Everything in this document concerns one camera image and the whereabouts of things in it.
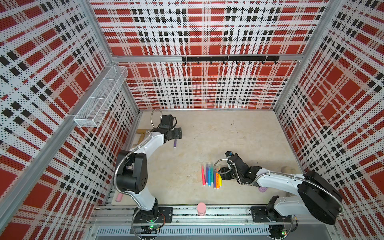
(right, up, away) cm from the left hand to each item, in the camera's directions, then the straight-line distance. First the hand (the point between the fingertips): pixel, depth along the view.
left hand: (176, 132), depth 95 cm
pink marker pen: (+17, -26, -9) cm, 32 cm away
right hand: (+31, -22, -7) cm, 38 cm away
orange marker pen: (+25, -27, -11) cm, 39 cm away
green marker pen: (+22, -24, -8) cm, 34 cm away
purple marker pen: (-2, -8, +7) cm, 11 cm away
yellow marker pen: (+27, -27, -11) cm, 40 cm away
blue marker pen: (+21, -25, -9) cm, 34 cm away
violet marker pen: (+19, -25, -8) cm, 32 cm away
